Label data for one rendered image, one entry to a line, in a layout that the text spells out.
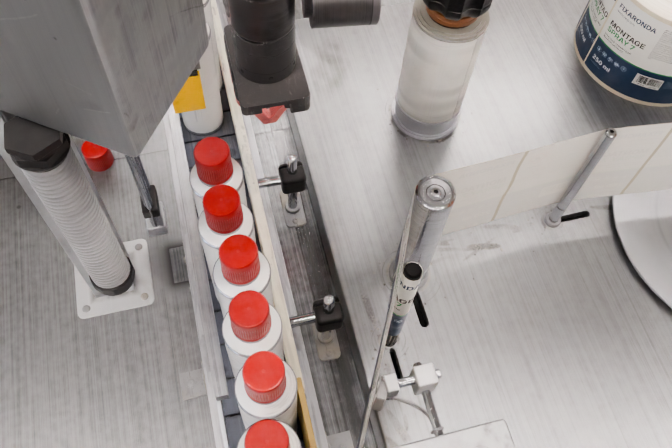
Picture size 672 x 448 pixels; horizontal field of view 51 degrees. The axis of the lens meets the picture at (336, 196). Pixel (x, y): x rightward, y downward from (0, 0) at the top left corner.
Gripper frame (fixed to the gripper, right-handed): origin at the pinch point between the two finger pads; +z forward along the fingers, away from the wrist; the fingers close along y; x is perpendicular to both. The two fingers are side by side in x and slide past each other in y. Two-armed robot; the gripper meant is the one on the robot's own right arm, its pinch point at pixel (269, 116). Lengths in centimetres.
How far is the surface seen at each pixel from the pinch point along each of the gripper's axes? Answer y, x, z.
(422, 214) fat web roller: -16.6, -11.3, -3.9
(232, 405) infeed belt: -25.8, 9.4, 13.0
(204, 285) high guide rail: -15.4, 9.8, 4.9
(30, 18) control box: -19.3, 13.0, -37.3
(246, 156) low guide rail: 1.9, 2.8, 9.9
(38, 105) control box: -18.1, 15.0, -29.9
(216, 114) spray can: 9.0, 5.3, 10.3
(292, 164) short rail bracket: -2.0, -2.0, 7.1
